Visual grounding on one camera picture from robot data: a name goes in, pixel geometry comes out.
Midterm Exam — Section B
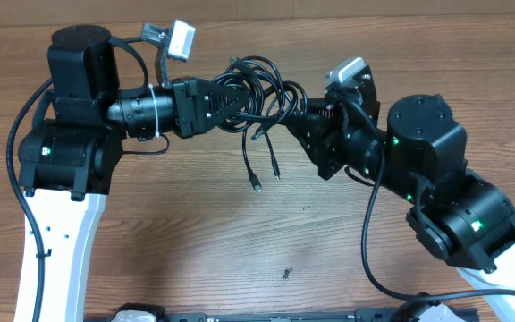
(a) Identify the thick black USB cable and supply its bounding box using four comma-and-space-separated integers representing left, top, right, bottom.
210, 55, 310, 182

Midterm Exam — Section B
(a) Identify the small black debris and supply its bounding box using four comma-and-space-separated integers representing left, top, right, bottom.
283, 267, 293, 280

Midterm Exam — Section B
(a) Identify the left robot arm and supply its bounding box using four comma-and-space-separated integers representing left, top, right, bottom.
6, 21, 249, 321

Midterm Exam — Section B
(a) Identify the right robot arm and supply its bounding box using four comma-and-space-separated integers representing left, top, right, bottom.
286, 60, 515, 321

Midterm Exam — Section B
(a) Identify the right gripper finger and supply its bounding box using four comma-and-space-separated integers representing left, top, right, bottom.
300, 98, 334, 119
283, 114, 328, 161

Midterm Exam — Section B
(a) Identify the thin black USB-C cable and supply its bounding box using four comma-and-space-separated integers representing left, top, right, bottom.
225, 111, 285, 193

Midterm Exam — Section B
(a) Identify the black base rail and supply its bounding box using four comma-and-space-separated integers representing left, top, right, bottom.
81, 301, 480, 322

